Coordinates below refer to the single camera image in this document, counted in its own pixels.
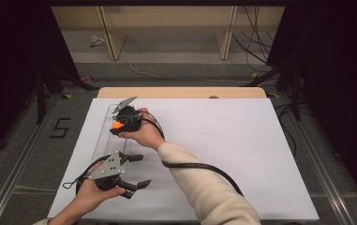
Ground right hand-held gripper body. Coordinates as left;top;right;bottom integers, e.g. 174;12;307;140
112;96;143;133

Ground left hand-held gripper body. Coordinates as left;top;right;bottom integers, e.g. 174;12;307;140
87;152;126;192

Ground clear plastic tray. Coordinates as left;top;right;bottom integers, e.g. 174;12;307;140
91;103;136;163

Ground person's right hand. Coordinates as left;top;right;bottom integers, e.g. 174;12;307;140
117;107;167;151

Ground person's left hand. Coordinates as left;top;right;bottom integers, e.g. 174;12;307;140
72;160;126;218

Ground pink cloth scrap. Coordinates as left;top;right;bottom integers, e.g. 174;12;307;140
67;74;94;87

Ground black stand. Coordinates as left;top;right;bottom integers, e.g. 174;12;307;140
35;62;100;126
241;59;303;122

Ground beige wooden shelf unit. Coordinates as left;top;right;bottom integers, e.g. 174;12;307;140
50;5;286;61

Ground white table sheet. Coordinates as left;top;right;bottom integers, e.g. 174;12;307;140
47;97;320;221

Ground black curtain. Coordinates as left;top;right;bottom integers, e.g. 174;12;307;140
266;0;357;204
0;0;82;163

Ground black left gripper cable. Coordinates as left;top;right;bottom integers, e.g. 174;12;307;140
61;154;112;190

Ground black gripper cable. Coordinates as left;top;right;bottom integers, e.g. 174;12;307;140
61;154;112;190
140;115;245;198

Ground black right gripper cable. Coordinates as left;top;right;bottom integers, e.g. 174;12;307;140
140;115;245;198

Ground aluminium rail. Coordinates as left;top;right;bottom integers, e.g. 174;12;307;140
0;93;61;225
287;109;357;225

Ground black floor cable bundle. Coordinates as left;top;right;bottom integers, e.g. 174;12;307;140
231;6;275;73

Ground black cables beside table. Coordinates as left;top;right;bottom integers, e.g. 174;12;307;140
274;101;317;158

